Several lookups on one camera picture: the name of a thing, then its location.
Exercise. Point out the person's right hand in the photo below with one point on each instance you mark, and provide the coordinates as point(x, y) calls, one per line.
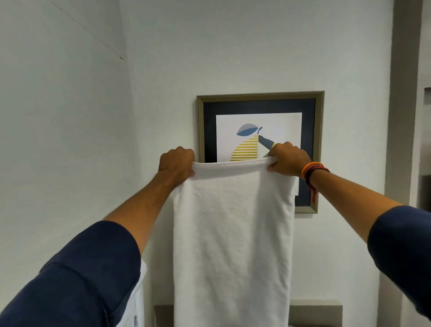
point(289, 160)

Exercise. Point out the person's left hand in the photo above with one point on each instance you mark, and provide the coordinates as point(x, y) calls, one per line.
point(175, 163)

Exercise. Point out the person's left fingers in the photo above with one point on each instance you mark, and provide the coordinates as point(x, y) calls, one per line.
point(183, 150)

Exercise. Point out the person's right fingers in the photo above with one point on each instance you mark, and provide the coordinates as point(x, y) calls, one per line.
point(273, 158)

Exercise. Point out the white towel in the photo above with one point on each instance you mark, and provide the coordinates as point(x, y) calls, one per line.
point(232, 242)

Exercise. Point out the person's left forearm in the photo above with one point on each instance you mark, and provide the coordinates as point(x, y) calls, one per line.
point(141, 209)

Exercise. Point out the person's right forearm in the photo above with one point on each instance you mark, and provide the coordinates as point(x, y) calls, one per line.
point(350, 202)

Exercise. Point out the framed abstract art picture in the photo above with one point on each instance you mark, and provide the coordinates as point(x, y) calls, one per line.
point(296, 111)

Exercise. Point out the navy blue right sleeve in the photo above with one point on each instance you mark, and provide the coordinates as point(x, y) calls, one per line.
point(402, 252)

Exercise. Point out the navy blue sleeve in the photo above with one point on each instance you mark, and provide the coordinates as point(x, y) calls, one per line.
point(74, 279)
point(402, 252)

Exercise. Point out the navy blue left sleeve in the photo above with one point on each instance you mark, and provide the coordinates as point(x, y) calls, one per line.
point(74, 279)

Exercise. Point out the beige door frame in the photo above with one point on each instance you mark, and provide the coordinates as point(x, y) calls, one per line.
point(400, 161)

